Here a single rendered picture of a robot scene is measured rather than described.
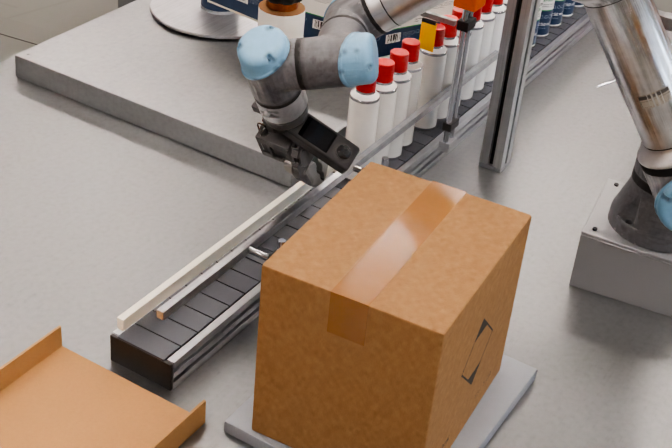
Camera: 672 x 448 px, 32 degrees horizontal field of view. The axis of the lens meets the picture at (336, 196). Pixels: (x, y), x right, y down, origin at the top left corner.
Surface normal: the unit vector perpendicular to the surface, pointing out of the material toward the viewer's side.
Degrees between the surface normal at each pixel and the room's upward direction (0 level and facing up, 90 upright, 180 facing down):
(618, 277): 90
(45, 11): 0
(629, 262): 90
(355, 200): 0
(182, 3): 0
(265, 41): 30
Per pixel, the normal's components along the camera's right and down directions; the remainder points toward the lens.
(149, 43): 0.08, -0.84
